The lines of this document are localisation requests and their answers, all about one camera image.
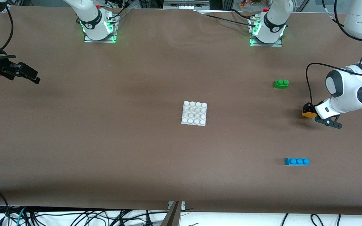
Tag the small metal edge bracket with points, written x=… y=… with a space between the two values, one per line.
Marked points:
x=183 y=205

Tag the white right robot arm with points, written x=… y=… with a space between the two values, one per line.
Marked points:
x=90 y=15

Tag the black camera mounting bracket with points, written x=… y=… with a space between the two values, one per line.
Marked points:
x=333 y=124

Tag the grey aluminium frame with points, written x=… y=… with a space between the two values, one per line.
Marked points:
x=184 y=5

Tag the white studded base plate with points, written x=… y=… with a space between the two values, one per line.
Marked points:
x=194 y=114

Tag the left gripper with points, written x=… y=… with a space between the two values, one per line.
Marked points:
x=308 y=107

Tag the green two-stud block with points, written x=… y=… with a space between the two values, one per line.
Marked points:
x=281 y=84

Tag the yellow two-stud block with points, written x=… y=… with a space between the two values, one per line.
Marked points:
x=308 y=115

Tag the orange red object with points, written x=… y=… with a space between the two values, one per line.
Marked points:
x=250 y=3

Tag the dark wedge post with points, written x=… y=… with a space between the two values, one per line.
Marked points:
x=172 y=218

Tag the brown table cover sheet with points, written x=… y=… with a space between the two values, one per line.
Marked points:
x=137 y=157

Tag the blue three-stud block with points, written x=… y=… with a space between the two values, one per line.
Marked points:
x=297 y=162

